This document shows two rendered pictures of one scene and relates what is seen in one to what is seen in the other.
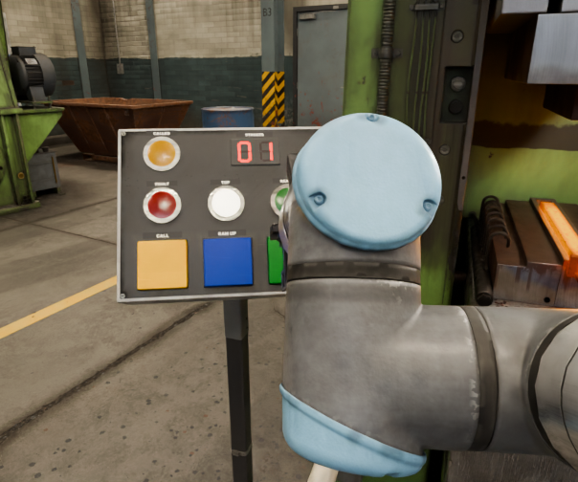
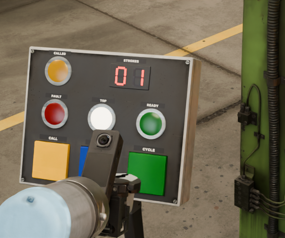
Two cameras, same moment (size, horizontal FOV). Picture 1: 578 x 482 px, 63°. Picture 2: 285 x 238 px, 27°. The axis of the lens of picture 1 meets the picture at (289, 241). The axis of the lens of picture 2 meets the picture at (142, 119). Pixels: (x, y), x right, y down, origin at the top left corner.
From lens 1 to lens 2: 0.58 m
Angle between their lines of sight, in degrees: 26
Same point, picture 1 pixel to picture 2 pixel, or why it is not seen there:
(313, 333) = not seen: outside the picture
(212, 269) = not seen: hidden behind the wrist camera
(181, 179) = (70, 94)
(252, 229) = not seen: hidden behind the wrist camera
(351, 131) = (16, 208)
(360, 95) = (255, 10)
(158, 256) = (47, 155)
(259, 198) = (128, 117)
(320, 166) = not seen: outside the picture
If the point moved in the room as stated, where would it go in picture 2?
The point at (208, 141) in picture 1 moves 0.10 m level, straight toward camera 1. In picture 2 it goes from (93, 63) to (76, 88)
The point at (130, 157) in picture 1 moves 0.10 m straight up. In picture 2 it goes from (36, 71) to (27, 25)
